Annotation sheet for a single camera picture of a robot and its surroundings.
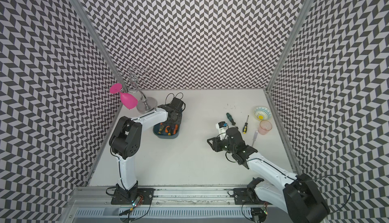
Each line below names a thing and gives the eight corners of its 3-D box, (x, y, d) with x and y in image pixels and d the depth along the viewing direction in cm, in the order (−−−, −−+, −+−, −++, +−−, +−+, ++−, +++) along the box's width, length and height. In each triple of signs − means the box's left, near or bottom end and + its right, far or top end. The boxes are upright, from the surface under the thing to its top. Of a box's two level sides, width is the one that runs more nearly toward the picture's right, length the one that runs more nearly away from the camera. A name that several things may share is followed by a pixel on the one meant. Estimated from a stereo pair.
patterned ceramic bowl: (253, 121, 103) (256, 116, 98) (251, 111, 109) (253, 106, 104) (269, 121, 103) (272, 116, 98) (266, 111, 109) (269, 106, 104)
